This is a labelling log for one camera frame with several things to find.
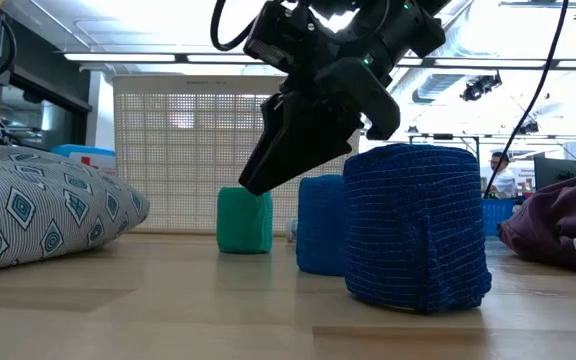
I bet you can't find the dark blue bandage roll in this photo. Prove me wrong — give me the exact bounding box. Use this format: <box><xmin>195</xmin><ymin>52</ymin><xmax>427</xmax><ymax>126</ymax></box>
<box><xmin>342</xmin><ymin>143</ymin><xmax>493</xmax><ymax>315</ymax></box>

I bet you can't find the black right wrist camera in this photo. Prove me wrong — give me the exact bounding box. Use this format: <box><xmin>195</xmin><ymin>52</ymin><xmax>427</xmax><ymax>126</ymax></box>
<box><xmin>242</xmin><ymin>0</ymin><xmax>339</xmax><ymax>76</ymax></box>

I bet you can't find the small blue plastic basket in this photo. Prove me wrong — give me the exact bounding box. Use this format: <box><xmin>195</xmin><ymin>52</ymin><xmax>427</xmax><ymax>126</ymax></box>
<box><xmin>481</xmin><ymin>198</ymin><xmax>519</xmax><ymax>237</ymax></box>

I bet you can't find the distant black frame stand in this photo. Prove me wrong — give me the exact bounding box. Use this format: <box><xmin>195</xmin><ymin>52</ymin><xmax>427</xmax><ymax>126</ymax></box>
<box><xmin>407</xmin><ymin>132</ymin><xmax>482</xmax><ymax>166</ymax></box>

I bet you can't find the silver ventilation duct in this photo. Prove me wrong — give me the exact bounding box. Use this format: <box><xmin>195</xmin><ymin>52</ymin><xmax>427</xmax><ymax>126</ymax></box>
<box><xmin>411</xmin><ymin>73</ymin><xmax>467</xmax><ymax>105</ymax></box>

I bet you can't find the maroon cloth pillow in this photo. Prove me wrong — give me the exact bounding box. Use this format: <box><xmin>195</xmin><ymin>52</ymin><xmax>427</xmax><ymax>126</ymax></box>
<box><xmin>498</xmin><ymin>171</ymin><xmax>576</xmax><ymax>274</ymax></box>

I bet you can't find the person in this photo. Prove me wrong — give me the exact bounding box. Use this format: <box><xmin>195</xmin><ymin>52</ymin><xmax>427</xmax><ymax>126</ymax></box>
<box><xmin>486</xmin><ymin>151</ymin><xmax>518</xmax><ymax>200</ymax></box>

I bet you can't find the long ceiling light strip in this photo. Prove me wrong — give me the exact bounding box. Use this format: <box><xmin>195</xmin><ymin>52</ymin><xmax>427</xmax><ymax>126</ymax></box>
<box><xmin>62</xmin><ymin>52</ymin><xmax>576</xmax><ymax>70</ymax></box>

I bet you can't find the black computer monitor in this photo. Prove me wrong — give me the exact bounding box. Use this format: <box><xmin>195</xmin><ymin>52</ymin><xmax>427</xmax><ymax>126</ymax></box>
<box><xmin>533</xmin><ymin>156</ymin><xmax>576</xmax><ymax>192</ymax></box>

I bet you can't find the blue first aid kit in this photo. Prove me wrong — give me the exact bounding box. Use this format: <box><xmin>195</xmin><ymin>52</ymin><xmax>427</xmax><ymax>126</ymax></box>
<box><xmin>51</xmin><ymin>143</ymin><xmax>117</xmax><ymax>177</ymax></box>

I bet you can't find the light blue bandage roll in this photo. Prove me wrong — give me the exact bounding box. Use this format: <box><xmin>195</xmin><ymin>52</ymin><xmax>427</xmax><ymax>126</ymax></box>
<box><xmin>296</xmin><ymin>174</ymin><xmax>349</xmax><ymax>277</ymax></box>

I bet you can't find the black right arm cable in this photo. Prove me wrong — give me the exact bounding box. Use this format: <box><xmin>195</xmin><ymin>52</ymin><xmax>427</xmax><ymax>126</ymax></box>
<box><xmin>482</xmin><ymin>0</ymin><xmax>569</xmax><ymax>199</ymax></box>

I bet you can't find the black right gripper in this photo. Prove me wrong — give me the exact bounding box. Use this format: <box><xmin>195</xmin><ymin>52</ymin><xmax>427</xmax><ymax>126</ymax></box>
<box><xmin>237</xmin><ymin>19</ymin><xmax>447</xmax><ymax>197</ymax></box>

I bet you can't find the green bandage roll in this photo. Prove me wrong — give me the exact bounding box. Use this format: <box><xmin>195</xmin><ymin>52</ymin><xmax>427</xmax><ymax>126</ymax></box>
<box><xmin>216</xmin><ymin>186</ymin><xmax>274</xmax><ymax>255</ymax></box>

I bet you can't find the grey diamond-patterned pillow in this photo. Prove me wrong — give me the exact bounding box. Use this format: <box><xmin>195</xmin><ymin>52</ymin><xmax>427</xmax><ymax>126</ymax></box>
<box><xmin>0</xmin><ymin>143</ymin><xmax>150</xmax><ymax>274</ymax></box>

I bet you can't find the white perforated plastic basket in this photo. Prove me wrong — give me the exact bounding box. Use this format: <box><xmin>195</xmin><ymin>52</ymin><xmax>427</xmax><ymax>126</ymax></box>
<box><xmin>112</xmin><ymin>74</ymin><xmax>364</xmax><ymax>235</ymax></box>

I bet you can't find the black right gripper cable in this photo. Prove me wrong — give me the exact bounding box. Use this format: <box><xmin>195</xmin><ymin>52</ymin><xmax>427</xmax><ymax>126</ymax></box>
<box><xmin>210</xmin><ymin>0</ymin><xmax>269</xmax><ymax>53</ymax></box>

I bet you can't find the black ceiling camera cluster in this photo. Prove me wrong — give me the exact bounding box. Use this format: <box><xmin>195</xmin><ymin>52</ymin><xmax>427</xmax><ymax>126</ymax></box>
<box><xmin>460</xmin><ymin>71</ymin><xmax>503</xmax><ymax>103</ymax></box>

